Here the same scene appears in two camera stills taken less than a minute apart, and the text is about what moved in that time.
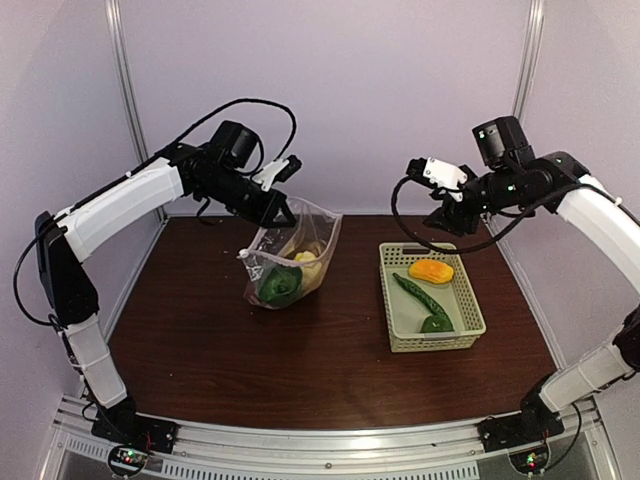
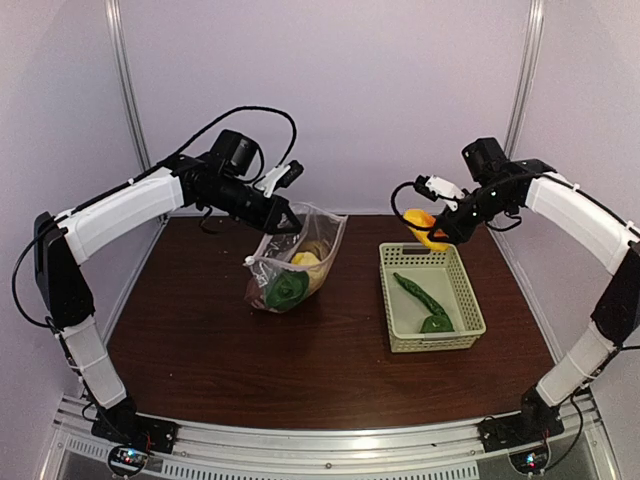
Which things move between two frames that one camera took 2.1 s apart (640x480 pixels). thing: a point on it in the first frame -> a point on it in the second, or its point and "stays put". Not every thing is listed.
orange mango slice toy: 431,270 -> 420,218
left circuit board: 127,459 stays put
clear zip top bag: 285,264 stays put
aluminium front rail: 337,448 stays put
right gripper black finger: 438,218 -> 441,235
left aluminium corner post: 118,29 stays put
